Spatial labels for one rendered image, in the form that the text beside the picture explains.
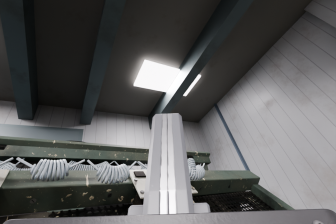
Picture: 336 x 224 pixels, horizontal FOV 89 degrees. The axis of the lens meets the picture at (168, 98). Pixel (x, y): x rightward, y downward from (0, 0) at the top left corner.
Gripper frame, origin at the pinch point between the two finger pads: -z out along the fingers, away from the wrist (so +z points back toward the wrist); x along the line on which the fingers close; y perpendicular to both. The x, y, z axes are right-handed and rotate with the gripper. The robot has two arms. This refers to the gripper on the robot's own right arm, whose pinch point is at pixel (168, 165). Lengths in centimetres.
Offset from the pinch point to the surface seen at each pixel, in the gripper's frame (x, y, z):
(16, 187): 50, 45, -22
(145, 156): 21, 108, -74
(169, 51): -3, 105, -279
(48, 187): 43, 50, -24
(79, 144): 33, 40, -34
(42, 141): 42, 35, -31
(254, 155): -159, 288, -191
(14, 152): 84, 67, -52
